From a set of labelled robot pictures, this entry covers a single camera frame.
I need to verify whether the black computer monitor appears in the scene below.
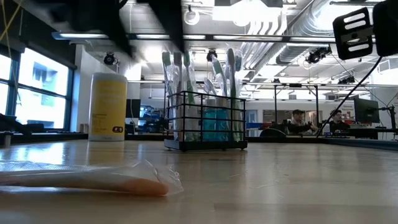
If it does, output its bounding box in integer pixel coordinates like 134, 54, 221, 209
353, 97, 381, 124

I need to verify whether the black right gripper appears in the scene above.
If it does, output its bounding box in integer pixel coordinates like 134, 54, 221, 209
331, 0, 398, 61

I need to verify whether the long ceiling light strip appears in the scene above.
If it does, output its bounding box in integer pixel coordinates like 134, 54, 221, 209
52, 30, 184, 41
183, 34, 377, 44

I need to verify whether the small teal mouthwash bottle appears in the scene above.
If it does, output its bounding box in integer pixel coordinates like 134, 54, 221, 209
201, 107, 217, 142
215, 107, 231, 142

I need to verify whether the small dark screen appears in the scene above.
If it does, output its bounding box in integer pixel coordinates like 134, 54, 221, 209
125, 98, 142, 119

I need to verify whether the large window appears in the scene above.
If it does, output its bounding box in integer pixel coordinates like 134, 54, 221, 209
0, 46, 76, 131

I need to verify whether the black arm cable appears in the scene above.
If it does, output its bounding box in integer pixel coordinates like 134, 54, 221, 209
316, 56, 383, 138

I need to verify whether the black ceiling camera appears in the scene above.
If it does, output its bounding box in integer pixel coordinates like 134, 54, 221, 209
103, 52, 117, 67

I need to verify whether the person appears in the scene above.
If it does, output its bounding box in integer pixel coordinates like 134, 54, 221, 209
286, 108, 320, 135
328, 108, 351, 134

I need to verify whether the silver ventilation duct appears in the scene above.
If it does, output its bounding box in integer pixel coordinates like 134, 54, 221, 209
275, 0, 366, 67

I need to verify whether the blue toothbrush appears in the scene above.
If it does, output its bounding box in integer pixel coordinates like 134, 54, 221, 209
234, 50, 245, 74
225, 47, 245, 141

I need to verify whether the black ceiling spotlight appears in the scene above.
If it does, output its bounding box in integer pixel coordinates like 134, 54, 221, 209
305, 45, 333, 65

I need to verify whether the yellow bottle with white cap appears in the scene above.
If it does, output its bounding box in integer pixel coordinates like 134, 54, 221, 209
88, 72, 129, 142

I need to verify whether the black metal rack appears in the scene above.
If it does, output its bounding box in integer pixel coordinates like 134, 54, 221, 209
272, 83, 321, 133

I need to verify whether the black wire toothbrush caddy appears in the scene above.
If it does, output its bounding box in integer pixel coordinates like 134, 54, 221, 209
163, 90, 249, 152

